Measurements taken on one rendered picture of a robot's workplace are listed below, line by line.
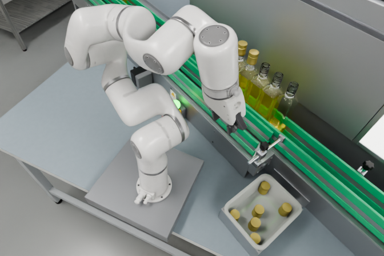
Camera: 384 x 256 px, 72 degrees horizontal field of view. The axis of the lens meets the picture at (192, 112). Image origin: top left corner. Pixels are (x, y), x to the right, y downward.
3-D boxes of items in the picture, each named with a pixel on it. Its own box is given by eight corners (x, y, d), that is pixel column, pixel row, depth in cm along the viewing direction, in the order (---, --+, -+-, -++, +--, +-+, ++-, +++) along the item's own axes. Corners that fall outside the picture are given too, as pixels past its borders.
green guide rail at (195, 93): (254, 155, 95) (259, 142, 89) (252, 156, 95) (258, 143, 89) (67, -22, 182) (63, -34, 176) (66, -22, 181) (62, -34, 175)
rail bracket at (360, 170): (362, 179, 92) (384, 159, 82) (351, 190, 89) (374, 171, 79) (351, 170, 94) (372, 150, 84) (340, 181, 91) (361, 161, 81)
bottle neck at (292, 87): (296, 95, 86) (301, 84, 83) (290, 99, 85) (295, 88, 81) (288, 90, 88) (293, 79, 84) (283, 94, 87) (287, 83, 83)
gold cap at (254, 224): (253, 234, 89) (256, 230, 85) (245, 225, 90) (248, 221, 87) (260, 227, 90) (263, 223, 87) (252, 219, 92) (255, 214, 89)
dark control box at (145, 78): (153, 85, 136) (152, 72, 130) (139, 91, 132) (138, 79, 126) (144, 76, 140) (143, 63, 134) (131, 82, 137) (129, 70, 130)
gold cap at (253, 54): (258, 63, 93) (261, 52, 89) (251, 66, 91) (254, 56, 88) (251, 57, 95) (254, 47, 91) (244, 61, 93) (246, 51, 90)
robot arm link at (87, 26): (154, 70, 69) (101, 88, 60) (114, 56, 83) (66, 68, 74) (145, 3, 61) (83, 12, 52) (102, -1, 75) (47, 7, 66)
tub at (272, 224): (296, 217, 94) (306, 208, 88) (254, 260, 85) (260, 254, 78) (260, 181, 103) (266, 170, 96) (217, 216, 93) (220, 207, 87)
